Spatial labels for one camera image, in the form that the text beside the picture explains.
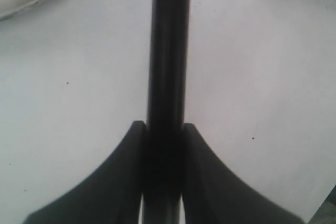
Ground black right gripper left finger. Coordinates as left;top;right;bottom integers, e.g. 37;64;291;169
25;121;146;224

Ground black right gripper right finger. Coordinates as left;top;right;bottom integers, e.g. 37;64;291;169
182;123;303;224

